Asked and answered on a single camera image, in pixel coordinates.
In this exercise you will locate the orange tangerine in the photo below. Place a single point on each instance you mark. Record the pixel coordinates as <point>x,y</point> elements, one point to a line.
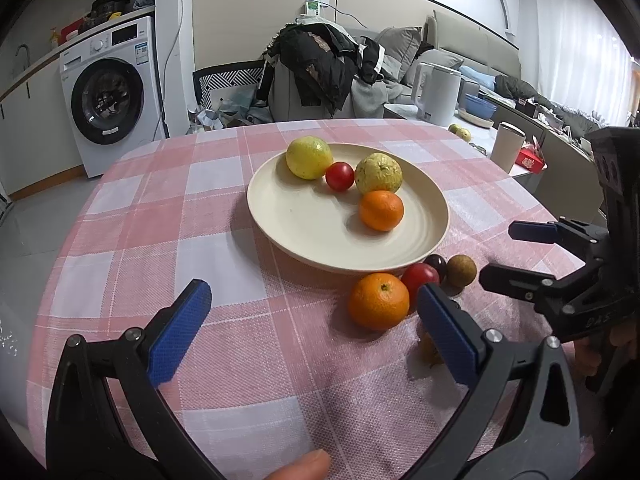
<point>379,302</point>
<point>381,210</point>

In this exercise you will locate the red tomato near plate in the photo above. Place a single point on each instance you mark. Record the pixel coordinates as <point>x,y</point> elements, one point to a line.
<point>417,275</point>

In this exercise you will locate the white kitchen counter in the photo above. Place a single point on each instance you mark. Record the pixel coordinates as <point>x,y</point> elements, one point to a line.
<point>41,80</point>

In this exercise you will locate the yellow round fruit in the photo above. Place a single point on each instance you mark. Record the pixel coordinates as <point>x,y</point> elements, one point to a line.
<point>308,157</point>

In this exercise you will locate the grey sofa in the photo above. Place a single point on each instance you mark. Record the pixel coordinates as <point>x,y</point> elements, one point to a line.
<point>464,44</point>

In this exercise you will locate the yellow-green fruit on side table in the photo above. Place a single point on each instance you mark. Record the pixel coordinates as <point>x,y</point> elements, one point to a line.
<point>460,132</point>

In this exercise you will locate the red box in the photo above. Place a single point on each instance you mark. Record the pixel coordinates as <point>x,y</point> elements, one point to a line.
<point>530,160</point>

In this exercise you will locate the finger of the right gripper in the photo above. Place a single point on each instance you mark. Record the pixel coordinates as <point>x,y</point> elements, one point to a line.
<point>513,282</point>
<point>535,232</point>

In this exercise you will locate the black jacket pile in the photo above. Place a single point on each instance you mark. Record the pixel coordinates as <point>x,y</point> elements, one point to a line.
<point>324,60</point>

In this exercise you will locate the person's left hand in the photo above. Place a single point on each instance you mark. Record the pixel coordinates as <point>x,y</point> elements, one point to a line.
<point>314,465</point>

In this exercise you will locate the dark purple plum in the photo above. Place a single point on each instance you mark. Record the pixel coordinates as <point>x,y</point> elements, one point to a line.
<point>439,264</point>

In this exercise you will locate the green speckled round fruit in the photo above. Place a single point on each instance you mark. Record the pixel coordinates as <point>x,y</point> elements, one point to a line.
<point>378,172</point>

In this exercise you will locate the beige cup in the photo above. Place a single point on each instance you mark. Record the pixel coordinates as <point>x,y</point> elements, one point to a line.
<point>508,143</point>

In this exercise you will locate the brown longan front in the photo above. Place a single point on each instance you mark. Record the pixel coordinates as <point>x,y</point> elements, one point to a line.
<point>428,351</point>

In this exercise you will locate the cream round plate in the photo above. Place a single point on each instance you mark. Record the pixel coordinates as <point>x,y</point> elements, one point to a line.
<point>313,224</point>

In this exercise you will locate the orange tangerine front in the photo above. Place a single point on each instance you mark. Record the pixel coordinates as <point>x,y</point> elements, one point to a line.
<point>381,210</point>

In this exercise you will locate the red tomato front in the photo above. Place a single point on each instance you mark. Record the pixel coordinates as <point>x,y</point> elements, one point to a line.
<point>340,177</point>

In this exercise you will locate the red tomato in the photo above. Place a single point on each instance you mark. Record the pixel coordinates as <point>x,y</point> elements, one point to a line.
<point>340,177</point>
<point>417,275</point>

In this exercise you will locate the person's right hand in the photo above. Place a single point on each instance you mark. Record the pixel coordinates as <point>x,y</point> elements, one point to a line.
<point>588,356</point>

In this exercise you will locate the blue bowl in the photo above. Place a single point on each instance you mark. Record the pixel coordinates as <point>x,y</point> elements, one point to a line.
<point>478,107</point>

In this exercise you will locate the brown longan fruit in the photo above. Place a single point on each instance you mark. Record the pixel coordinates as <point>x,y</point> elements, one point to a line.
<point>461,271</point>

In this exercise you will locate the white electric kettle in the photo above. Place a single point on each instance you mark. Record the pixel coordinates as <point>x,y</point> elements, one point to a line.
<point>435,93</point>

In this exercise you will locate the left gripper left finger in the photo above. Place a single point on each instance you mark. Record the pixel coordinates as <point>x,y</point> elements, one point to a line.
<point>106,415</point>

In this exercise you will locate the white front-load washing machine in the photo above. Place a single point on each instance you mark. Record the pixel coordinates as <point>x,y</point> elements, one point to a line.
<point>110,88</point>

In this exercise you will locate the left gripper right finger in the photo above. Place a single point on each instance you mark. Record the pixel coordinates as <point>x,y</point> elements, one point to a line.
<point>519,418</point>

